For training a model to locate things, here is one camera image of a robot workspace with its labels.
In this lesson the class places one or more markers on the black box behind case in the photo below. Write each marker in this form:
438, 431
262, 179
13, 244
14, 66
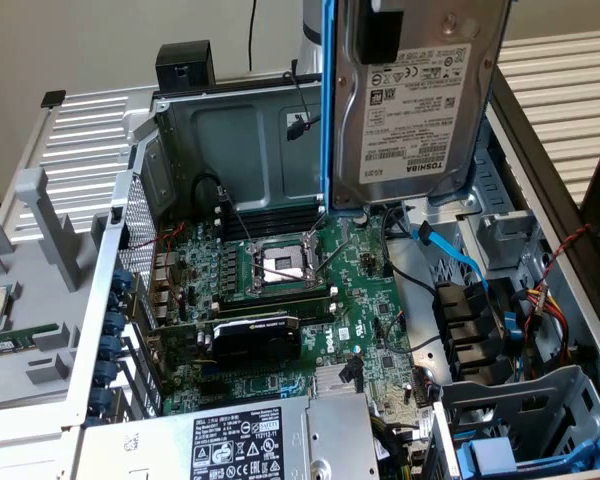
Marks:
185, 65

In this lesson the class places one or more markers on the open grey PC case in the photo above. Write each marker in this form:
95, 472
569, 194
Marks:
230, 150

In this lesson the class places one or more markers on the silver metal drive cage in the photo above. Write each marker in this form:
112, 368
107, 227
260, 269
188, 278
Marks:
500, 200

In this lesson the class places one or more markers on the grey metal disk bay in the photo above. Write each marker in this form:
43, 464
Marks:
446, 450

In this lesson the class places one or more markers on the open metal socket cover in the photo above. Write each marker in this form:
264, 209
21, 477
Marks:
312, 250

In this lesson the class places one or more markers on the green motherboard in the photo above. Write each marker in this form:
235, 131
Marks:
350, 260

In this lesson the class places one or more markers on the silver power supply unit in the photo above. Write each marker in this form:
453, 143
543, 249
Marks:
155, 450

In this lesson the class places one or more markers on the thin metal locking lever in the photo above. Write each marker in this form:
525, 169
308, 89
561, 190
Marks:
237, 220

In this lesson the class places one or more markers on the empty blue disk bracket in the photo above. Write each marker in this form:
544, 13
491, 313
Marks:
485, 452

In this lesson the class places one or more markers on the grey plastic parts rack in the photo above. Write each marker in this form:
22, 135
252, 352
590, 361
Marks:
45, 300

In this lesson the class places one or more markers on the hard disk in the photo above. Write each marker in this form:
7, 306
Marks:
410, 125

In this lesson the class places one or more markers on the silver rear port block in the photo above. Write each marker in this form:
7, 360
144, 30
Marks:
161, 295

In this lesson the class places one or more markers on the green RAM stick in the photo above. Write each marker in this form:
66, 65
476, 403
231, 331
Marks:
10, 341

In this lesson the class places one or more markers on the silver finned heatsink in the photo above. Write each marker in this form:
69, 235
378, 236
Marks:
327, 380

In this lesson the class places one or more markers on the grey plastic latch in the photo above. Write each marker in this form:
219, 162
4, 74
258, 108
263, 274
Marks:
505, 235

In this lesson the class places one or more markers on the round coin battery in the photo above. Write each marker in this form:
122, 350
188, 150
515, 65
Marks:
361, 220

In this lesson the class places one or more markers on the black graphics card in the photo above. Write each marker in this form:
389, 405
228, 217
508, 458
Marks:
255, 342

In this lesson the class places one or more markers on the blue expansion slot clip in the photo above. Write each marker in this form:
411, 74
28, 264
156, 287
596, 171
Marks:
118, 302
102, 401
106, 374
110, 348
123, 278
114, 324

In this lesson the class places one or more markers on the small black table clip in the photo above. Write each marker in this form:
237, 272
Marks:
53, 98

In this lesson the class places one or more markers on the black RAM slot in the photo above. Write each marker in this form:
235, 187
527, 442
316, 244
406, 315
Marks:
275, 226
275, 215
275, 297
317, 312

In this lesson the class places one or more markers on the CPU socket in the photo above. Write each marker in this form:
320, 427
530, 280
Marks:
280, 262

